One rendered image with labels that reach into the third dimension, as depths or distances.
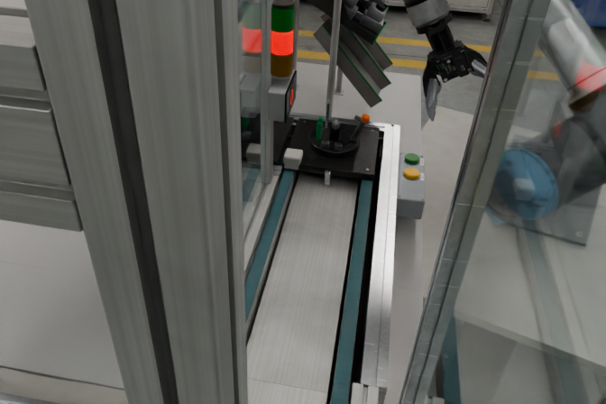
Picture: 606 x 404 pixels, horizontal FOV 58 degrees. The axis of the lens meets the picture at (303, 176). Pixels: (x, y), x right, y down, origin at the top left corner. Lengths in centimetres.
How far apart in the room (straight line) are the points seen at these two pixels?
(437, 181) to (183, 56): 146
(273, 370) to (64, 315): 47
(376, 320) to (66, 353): 61
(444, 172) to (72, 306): 106
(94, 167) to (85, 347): 98
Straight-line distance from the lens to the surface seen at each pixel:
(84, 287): 132
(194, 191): 23
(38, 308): 131
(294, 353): 107
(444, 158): 174
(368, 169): 143
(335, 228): 132
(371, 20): 164
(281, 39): 117
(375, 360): 104
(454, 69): 111
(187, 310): 28
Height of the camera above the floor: 179
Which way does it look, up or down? 36 degrees down
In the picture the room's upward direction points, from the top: 3 degrees clockwise
